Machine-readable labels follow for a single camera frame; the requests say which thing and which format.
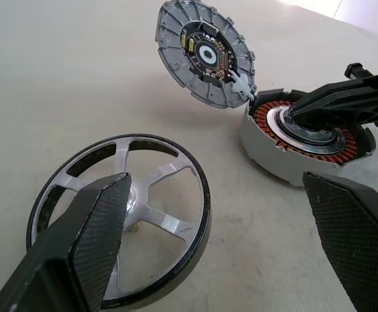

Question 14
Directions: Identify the grey motor lid circuit board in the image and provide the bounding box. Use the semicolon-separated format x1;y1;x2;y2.
155;0;258;111

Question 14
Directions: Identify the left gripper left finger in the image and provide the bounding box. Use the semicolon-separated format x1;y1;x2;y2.
0;173;132;312

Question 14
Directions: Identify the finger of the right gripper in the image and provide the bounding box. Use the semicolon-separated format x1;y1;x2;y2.
296;96;378;127
289;74;378;115

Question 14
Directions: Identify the spoked silver rotor black rim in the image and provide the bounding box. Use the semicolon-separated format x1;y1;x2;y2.
26;132;212;309

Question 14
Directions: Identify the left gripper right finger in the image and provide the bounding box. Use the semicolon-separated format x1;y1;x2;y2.
301;171;378;312

